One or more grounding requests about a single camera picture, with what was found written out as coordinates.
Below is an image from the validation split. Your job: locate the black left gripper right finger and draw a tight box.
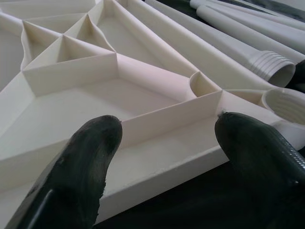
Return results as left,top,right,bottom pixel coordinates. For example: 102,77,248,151
214,111,305,229

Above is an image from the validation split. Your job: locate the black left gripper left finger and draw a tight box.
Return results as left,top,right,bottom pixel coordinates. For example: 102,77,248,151
4,115,123,229

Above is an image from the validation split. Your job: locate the white plastic table top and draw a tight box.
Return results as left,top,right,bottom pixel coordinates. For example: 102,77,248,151
0,0,305,224

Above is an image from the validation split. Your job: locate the white plastic table leg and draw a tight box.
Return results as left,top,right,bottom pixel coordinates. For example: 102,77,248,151
196,5,305,63
145,0,297,88
190,0,305,33

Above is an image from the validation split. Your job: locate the black table cloth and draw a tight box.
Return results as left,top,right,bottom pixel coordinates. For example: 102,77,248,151
92,0,305,229

